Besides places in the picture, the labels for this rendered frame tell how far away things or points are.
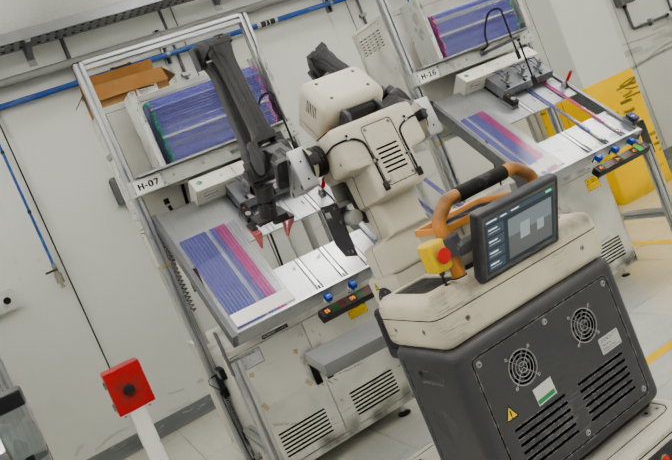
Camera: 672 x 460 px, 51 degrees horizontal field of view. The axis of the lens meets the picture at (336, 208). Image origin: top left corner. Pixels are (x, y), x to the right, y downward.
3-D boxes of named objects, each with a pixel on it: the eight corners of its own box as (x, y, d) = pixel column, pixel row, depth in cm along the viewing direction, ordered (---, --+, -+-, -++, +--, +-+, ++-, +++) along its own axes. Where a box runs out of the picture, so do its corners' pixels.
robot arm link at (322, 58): (295, 53, 239) (316, 32, 240) (309, 76, 250) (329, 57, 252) (387, 118, 216) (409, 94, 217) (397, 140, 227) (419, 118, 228)
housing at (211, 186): (299, 174, 319) (298, 150, 309) (200, 216, 299) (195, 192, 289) (290, 164, 324) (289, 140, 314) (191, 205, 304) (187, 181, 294)
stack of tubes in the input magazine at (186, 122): (280, 121, 310) (255, 63, 308) (171, 162, 290) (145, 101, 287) (270, 126, 321) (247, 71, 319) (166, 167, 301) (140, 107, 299)
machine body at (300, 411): (422, 409, 309) (368, 279, 304) (283, 496, 281) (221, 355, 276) (358, 388, 369) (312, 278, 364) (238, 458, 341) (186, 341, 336)
